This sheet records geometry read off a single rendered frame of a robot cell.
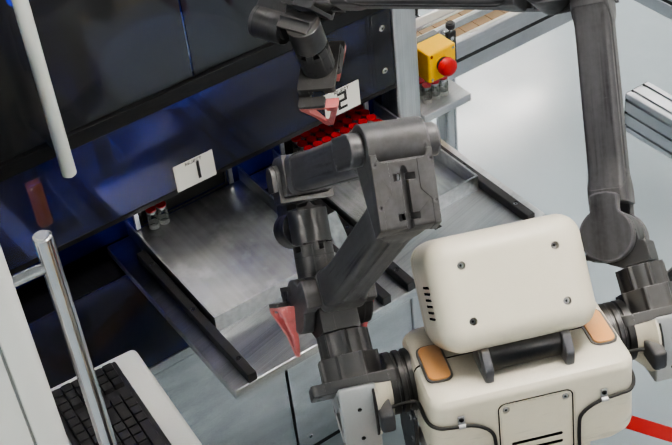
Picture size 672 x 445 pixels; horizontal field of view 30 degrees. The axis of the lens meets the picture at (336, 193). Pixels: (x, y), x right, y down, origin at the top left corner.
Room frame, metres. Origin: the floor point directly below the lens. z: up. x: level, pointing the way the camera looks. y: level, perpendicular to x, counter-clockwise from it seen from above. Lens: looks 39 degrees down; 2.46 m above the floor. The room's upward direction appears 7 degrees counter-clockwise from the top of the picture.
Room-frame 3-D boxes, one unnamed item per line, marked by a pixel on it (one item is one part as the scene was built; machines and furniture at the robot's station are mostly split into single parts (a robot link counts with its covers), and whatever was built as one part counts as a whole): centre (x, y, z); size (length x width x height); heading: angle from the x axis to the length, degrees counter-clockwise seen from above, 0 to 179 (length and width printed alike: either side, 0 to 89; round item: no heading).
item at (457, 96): (2.24, -0.22, 0.87); 0.14 x 0.13 x 0.02; 31
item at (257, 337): (1.82, 0.03, 0.87); 0.70 x 0.48 x 0.02; 121
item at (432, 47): (2.19, -0.23, 1.00); 0.08 x 0.07 x 0.07; 31
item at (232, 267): (1.79, 0.21, 0.90); 0.34 x 0.26 x 0.04; 31
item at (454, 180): (1.96, -0.08, 0.90); 0.34 x 0.26 x 0.04; 31
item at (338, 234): (1.73, -0.02, 0.91); 0.14 x 0.03 x 0.06; 31
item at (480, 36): (2.46, -0.41, 0.92); 0.69 x 0.16 x 0.16; 121
